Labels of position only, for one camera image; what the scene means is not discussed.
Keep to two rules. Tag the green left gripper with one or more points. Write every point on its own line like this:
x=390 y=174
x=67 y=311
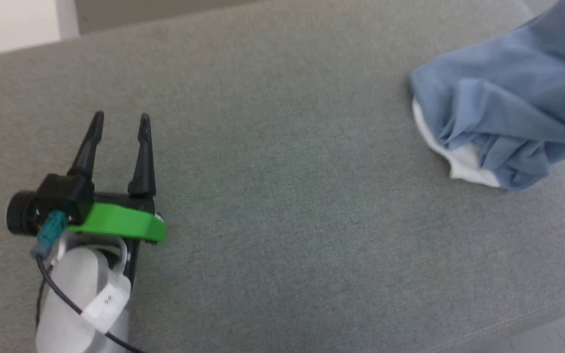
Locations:
x=120 y=223

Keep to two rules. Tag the light blue and white garment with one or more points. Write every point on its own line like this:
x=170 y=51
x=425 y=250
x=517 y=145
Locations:
x=503 y=93

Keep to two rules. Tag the black left gripper motor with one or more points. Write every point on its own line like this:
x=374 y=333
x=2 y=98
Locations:
x=20 y=213

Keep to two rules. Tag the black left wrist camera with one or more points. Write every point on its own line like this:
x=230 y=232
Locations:
x=59 y=196

